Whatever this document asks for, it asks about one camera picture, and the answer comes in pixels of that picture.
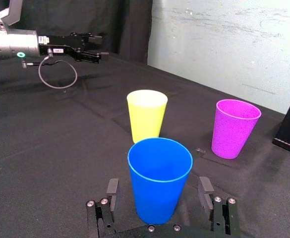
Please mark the yellow plastic cup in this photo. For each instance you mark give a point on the yellow plastic cup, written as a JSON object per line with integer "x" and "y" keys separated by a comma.
{"x": 146, "y": 119}

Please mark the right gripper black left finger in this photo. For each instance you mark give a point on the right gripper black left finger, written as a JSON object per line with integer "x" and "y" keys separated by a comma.
{"x": 102, "y": 213}

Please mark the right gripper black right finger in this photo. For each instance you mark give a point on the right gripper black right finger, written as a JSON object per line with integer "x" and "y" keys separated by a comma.
{"x": 224, "y": 215}

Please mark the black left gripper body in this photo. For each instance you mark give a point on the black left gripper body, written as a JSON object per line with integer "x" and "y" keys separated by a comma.
{"x": 60, "y": 44}

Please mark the magenta plastic cup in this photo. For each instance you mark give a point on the magenta plastic cup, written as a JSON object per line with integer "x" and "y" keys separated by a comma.
{"x": 231, "y": 134}

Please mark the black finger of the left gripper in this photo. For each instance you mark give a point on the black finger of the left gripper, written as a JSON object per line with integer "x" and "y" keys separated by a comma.
{"x": 90, "y": 39}
{"x": 92, "y": 56}

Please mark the black table cloth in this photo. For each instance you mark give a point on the black table cloth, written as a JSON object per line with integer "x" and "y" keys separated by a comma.
{"x": 48, "y": 148}

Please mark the blue plastic cup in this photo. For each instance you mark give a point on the blue plastic cup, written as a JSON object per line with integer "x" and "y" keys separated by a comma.
{"x": 157, "y": 188}

